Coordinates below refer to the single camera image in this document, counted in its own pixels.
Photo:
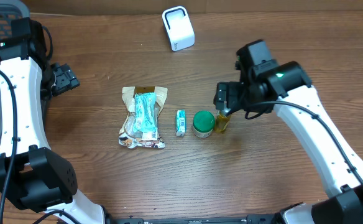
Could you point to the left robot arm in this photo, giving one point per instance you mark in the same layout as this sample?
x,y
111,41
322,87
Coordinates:
x,y
32,176

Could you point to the small teal white packet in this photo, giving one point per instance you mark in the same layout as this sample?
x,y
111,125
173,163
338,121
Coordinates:
x,y
180,121

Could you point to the green lid white jar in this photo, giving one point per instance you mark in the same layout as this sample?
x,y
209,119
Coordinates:
x,y
203,124

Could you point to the light green wipes packet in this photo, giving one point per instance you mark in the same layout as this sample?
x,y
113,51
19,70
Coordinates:
x,y
146,120

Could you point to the brown snack packet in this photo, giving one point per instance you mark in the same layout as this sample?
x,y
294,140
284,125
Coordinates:
x,y
127,136

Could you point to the white barcode scanner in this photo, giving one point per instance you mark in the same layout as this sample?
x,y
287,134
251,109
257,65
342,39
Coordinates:
x,y
178,28

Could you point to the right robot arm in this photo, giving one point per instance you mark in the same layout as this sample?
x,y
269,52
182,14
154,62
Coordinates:
x,y
266,86

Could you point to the yellow drink bottle silver cap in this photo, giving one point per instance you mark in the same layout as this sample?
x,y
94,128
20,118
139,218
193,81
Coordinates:
x,y
221,122

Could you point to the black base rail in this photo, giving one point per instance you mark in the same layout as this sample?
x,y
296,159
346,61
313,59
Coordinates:
x,y
200,220

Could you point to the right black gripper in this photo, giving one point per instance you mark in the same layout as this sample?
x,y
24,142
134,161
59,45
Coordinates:
x,y
233,91

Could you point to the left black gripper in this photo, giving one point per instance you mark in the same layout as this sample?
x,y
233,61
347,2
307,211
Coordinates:
x,y
66,78

